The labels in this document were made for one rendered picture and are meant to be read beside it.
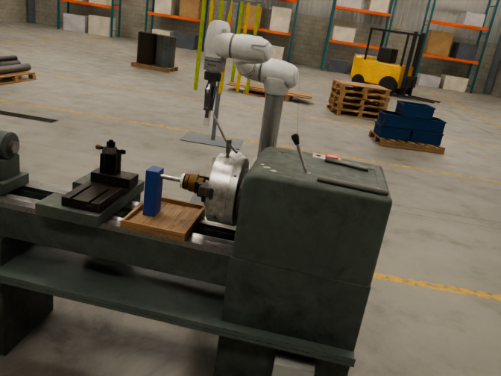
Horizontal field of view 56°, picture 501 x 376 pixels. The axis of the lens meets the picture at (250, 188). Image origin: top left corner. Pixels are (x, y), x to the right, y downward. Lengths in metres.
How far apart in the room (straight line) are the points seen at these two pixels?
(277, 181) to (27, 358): 1.68
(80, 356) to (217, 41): 1.80
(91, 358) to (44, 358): 0.24
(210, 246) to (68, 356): 1.12
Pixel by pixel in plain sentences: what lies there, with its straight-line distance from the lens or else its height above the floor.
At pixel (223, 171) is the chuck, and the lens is 2.01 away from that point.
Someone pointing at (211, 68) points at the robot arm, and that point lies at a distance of 2.07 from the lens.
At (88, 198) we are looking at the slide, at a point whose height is 0.97.
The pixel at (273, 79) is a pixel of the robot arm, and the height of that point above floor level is 1.54.
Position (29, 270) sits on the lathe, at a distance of 2.53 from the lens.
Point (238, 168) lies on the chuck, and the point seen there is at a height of 1.22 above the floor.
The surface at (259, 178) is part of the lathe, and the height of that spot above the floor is 1.23.
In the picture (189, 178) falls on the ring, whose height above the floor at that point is 1.11.
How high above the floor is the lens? 1.82
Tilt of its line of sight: 20 degrees down
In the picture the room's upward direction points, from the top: 9 degrees clockwise
